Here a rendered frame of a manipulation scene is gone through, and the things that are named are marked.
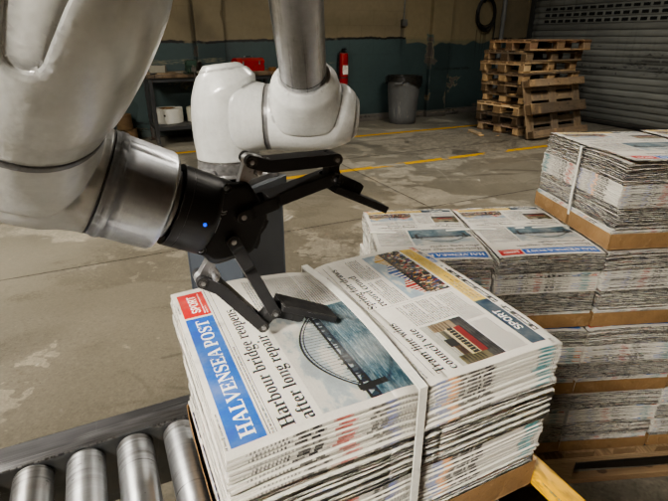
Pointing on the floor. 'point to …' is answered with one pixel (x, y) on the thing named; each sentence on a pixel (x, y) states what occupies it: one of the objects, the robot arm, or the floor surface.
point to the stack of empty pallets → (510, 85)
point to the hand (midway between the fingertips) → (347, 258)
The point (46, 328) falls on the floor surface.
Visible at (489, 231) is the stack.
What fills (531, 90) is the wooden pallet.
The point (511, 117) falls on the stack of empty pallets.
